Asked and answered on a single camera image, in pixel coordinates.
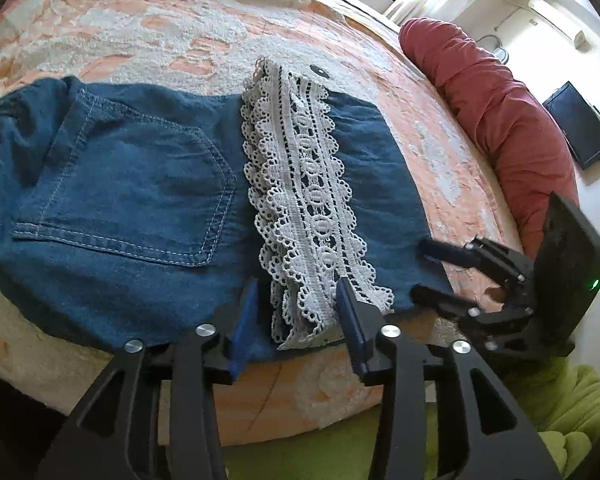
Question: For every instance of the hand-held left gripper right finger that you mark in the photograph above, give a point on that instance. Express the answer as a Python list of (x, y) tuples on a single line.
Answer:
[(352, 325)]

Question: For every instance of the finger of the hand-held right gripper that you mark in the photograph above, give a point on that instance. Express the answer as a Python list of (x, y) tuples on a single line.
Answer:
[(445, 300), (445, 251)]

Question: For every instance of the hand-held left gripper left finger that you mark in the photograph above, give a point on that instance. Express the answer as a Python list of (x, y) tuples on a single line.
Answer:
[(242, 330)]

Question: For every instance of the blue denim pants lace trim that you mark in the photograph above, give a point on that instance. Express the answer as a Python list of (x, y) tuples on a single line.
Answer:
[(130, 170)]

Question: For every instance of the black screen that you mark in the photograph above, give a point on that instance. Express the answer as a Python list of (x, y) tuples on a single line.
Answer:
[(577, 125)]

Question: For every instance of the green cloth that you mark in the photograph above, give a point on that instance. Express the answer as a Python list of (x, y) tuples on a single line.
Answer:
[(570, 400)]

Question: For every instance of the red bolster pillow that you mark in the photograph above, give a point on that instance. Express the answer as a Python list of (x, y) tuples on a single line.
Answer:
[(480, 110)]

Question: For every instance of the black round button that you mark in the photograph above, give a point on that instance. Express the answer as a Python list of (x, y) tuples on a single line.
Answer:
[(319, 70)]

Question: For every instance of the peach and white blanket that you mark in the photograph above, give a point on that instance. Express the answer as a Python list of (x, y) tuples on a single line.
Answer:
[(130, 25)]

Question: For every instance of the white wall unit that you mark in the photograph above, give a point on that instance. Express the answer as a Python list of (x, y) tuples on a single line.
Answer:
[(555, 20)]

